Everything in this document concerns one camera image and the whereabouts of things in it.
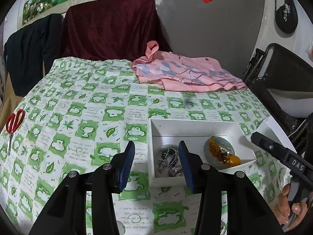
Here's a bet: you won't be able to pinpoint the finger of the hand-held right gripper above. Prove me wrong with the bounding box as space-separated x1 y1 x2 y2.
251 132 290 158

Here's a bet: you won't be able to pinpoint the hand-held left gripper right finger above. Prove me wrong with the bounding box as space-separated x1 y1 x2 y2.
178 141 285 235

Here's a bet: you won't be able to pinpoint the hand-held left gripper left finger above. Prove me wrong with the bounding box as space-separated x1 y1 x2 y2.
29 141 136 235

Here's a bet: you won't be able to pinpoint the silver chain jewelry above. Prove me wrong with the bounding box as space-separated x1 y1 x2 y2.
158 147 184 177

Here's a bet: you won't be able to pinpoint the jade bangle with orange beads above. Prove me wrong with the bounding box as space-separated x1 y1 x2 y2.
204 136 241 169

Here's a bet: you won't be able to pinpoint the orange bead jewelry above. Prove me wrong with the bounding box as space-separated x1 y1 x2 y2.
209 137 229 163

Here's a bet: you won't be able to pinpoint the amber pendant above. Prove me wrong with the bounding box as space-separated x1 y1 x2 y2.
225 155 241 165

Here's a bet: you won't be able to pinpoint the white printed cardboard box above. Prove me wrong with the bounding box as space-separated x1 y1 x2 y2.
149 118 257 186

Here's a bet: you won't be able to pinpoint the person's right hand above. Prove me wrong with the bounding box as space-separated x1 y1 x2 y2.
270 183 306 226

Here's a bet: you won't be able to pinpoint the plain white box lid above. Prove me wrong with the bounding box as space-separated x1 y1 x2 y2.
257 116 297 152

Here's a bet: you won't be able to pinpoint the green patterned tablecloth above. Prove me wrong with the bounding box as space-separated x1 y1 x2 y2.
0 57 294 235

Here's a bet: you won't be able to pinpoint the black folding chair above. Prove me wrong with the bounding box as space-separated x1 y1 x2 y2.
241 43 313 137

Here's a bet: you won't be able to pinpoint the pink floral cloth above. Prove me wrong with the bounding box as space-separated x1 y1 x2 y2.
131 40 247 93

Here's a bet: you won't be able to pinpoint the red scissors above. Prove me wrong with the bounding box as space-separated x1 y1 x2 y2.
5 109 26 156

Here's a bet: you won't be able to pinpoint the grey door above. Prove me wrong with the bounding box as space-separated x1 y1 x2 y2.
154 0 267 79

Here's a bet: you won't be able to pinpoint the black hanging ornament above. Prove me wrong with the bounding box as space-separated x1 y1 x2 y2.
274 0 297 34

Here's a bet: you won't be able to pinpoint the maroon velvet cloth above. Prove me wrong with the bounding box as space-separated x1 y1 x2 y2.
61 0 173 61

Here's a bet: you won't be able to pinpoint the black jacket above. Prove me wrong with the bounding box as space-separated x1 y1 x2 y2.
4 13 63 97

